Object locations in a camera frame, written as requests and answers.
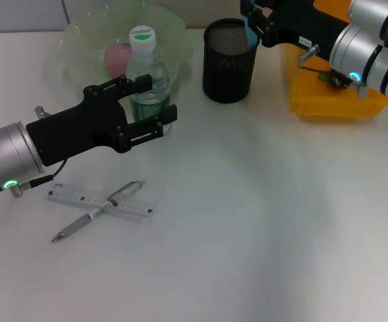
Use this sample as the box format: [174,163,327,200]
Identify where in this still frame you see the silver ballpoint pen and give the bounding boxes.
[51,178,147,244]

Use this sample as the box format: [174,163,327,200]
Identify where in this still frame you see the pink toy peach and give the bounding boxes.
[105,42,133,78]

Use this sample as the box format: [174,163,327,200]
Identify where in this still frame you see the blue plastic scissors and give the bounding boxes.
[242,0,258,48]

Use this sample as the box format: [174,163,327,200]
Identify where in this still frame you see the green label water bottle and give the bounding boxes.
[126,25,172,133]

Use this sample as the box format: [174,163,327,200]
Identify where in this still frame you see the green plastic wrapper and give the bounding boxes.
[318,70,349,90]

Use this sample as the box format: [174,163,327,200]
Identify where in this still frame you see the transparent plastic ruler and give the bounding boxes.
[44,182,158,218]

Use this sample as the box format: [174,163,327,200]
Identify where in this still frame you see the yellow plastic storage bin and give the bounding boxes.
[284,43,388,121]

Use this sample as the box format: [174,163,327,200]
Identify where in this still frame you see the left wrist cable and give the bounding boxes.
[5,159,70,199]

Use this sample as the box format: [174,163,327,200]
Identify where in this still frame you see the wrist cable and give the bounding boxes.
[5,159,70,199]
[297,44,371,99]

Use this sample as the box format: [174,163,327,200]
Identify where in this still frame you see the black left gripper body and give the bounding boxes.
[26,85,131,168]

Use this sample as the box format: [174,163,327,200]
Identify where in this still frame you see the black mesh pen holder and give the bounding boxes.
[202,18,260,104]

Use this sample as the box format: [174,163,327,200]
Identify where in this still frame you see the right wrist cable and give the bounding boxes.
[297,44,371,99]

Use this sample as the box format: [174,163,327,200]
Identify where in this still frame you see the translucent green fruit plate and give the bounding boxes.
[44,3,195,101]

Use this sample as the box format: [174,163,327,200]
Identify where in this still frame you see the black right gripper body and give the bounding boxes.
[260,0,351,64]

